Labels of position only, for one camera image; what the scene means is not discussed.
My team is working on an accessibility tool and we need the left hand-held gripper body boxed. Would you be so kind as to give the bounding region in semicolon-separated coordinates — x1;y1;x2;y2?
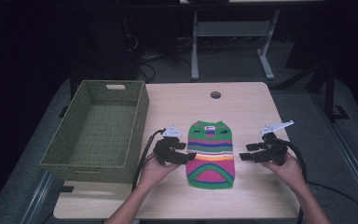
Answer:
153;125;184;166

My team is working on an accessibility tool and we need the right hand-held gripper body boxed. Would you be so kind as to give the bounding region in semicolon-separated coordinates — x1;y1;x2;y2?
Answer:
259;119;295;167

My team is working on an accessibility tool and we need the striped knitted pet sweater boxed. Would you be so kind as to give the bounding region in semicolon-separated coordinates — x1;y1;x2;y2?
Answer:
185;119;236;190

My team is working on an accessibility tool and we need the person's left hand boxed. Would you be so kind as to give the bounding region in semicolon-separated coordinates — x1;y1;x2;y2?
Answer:
139;152;181;189

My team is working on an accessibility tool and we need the person's right hand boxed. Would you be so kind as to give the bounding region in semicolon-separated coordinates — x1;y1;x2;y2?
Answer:
261;151;308;192

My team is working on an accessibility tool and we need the black metal stand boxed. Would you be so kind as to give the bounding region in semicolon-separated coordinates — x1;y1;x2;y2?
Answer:
274;60;351;123

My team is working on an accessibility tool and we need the green woven basket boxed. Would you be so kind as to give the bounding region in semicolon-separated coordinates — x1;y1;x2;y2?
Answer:
39;79;150;185

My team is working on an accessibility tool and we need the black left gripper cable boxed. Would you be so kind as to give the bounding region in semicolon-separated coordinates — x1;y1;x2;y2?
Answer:
131;128;167;192

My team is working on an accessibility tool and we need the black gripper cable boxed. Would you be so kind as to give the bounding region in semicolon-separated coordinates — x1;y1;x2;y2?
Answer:
279;140;358;224
131;128;167;192

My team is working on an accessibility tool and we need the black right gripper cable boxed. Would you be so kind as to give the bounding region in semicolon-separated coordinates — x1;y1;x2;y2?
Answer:
279;140;358;224

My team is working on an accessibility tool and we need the tangle of black floor cables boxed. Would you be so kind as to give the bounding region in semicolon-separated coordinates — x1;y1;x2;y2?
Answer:
125;32;195;83

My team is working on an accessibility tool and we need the grey metal table frame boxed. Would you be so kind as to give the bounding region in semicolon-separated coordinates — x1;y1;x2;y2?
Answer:
180;0;324;81

